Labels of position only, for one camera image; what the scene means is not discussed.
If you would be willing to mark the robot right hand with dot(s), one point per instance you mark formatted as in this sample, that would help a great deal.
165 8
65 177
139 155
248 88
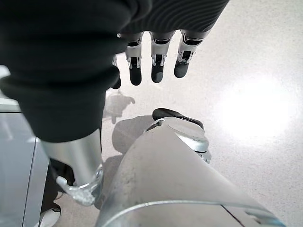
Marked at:
59 71

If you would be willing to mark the white medical cart blue drawers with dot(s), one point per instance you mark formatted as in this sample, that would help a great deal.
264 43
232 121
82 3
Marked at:
14 165

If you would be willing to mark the silver robot right leg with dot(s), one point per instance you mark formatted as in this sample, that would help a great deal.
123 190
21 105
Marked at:
165 177

